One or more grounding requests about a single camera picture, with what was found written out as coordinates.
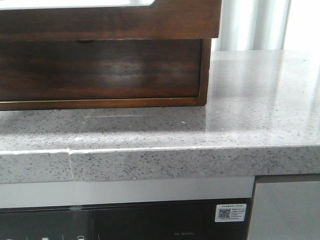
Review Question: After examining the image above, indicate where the dark wooden drawer cabinet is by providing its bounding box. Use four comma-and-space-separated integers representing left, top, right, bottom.
0, 37, 213, 111

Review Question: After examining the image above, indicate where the black built-in appliance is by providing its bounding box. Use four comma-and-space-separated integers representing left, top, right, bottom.
0, 177, 254, 240

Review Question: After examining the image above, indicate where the white sheer curtain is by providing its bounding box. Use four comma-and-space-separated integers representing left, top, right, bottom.
211, 0, 291, 51

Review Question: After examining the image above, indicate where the dark wooden drawer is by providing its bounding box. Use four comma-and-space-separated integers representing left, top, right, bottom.
0, 0, 222, 41
0, 38, 203, 102

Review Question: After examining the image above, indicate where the white QR code sticker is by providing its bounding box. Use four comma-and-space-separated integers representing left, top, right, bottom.
215, 203, 247, 223

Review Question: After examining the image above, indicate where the grey cabinet door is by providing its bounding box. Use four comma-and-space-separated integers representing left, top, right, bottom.
248, 174, 320, 240

